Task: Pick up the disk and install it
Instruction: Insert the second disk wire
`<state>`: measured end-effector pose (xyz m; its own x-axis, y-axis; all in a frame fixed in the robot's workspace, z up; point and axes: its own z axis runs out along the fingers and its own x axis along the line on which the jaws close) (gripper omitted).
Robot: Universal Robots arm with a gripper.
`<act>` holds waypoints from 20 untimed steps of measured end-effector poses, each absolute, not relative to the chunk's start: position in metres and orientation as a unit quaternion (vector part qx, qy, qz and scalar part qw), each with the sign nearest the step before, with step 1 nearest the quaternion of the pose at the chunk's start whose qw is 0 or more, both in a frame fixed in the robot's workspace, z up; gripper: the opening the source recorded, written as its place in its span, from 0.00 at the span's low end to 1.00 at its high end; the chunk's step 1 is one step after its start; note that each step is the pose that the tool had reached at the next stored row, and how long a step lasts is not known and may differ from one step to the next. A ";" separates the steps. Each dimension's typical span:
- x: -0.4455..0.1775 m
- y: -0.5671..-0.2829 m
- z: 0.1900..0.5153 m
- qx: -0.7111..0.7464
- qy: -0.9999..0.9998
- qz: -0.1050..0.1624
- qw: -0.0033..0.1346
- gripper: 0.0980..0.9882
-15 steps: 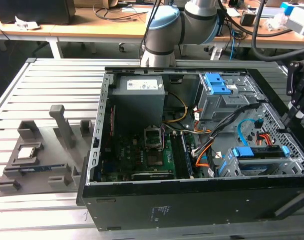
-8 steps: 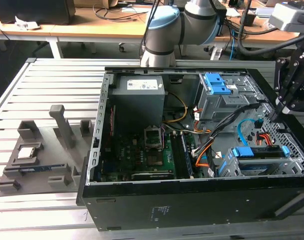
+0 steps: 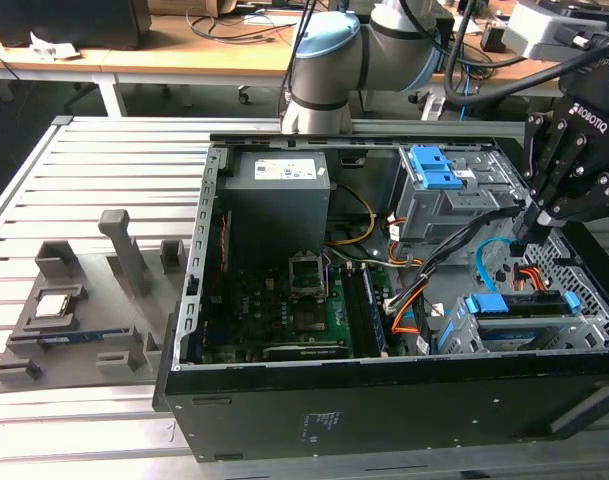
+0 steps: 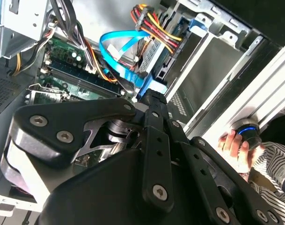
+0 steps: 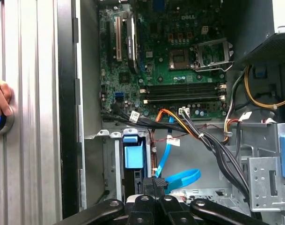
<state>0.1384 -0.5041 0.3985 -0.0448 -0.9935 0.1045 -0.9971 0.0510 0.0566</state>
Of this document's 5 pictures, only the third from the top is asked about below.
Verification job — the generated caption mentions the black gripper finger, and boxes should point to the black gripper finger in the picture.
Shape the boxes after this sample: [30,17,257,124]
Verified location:
[513,111,569,245]
[536,171,609,229]

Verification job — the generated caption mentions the orange power wire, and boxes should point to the orange power wire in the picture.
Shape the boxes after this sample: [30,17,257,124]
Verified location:
[512,263,561,295]

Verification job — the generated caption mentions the blue data wire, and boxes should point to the blue data wire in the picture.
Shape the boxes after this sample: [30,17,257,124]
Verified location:
[473,234,531,295]

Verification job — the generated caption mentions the hard disk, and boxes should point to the hard disk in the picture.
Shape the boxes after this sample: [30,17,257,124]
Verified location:
[443,291,581,354]

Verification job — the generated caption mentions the grey disk bay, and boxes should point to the grey disk bay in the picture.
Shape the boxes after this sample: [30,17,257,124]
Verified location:
[435,288,609,355]

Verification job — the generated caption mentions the grey drive cage blue tabs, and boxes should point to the grey drive cage blue tabs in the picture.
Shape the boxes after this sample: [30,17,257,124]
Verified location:
[395,143,531,245]

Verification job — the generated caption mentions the small black box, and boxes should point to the small black box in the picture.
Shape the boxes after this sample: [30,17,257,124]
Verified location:
[480,23,510,55]

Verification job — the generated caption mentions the installed blue RAM stick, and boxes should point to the installed blue RAM stick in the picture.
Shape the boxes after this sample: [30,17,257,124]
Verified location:
[361,264,389,355]

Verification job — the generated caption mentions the locking lever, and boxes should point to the locking lever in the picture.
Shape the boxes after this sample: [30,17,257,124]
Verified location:
[322,249,335,297]

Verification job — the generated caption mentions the metal socket cover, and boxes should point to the metal socket cover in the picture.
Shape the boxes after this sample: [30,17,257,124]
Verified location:
[287,248,331,302]

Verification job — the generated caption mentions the grey power supply unit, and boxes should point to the grey power supply unit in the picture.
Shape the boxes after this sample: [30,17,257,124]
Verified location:
[217,149,334,261]

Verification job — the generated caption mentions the CPU socket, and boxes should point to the CPU socket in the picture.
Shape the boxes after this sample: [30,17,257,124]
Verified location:
[293,304,330,336]

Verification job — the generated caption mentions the black open PC case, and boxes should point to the black open PC case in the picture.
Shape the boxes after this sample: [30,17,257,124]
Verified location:
[152,121,609,464]

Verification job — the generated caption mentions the black graphics card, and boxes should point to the black graphics card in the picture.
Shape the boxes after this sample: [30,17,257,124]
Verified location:
[261,341,351,362]

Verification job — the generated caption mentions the green motherboard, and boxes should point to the green motherboard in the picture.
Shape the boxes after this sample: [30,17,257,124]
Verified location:
[201,239,410,362]

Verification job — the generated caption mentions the wooden desk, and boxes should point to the wooden desk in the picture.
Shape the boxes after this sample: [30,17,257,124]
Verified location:
[0,0,565,99]

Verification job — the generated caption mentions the grey parts rack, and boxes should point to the grey parts rack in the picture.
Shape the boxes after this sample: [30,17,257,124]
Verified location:
[0,207,186,395]

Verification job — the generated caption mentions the large black box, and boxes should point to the large black box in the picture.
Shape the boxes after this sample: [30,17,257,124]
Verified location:
[0,0,153,51]

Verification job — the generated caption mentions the loose blue RAM stick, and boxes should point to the loose blue RAM stick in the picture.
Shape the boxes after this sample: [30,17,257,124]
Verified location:
[37,326,132,347]

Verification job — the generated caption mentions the crumpled white paper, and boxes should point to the crumpled white paper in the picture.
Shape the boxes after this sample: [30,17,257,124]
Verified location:
[29,31,80,61]

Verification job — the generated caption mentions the silver CPU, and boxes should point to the silver CPU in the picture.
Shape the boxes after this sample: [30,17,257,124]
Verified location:
[35,291,76,317]

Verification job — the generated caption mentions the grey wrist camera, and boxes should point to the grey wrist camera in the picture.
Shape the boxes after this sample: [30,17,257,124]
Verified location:
[500,0,609,60]

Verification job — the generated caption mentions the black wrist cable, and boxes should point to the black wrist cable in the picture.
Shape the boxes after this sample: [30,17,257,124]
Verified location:
[442,0,609,107]

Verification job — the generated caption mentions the black cable bundle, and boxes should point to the black cable bundle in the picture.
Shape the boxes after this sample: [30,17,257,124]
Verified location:
[383,203,526,322]

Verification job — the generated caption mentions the yellow wire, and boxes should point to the yellow wire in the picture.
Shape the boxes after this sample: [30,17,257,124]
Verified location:
[325,183,379,247]

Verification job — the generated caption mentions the orange wire bundle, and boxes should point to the orange wire bundle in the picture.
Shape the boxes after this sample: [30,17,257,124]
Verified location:
[390,287,426,337]

